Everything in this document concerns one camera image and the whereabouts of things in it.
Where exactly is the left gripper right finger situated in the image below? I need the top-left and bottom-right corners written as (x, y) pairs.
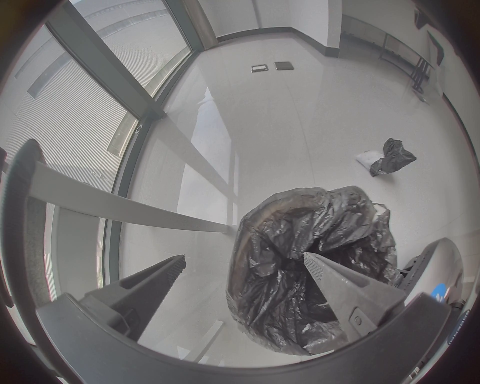
top-left (302, 251), bottom-right (408, 344)

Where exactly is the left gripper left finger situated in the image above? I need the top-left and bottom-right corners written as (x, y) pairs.
top-left (80, 254), bottom-right (187, 343)

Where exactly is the black plastic bag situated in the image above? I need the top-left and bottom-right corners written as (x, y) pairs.
top-left (225, 185), bottom-right (404, 356)

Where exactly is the white paper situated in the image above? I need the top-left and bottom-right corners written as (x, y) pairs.
top-left (355, 150), bottom-right (385, 169)

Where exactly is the black plastic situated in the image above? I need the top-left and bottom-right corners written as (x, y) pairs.
top-left (369, 138), bottom-right (418, 178)

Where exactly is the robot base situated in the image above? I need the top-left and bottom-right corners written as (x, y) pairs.
top-left (397, 237), bottom-right (469, 312)

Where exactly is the window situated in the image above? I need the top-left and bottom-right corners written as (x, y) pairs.
top-left (0, 0), bottom-right (218, 301)

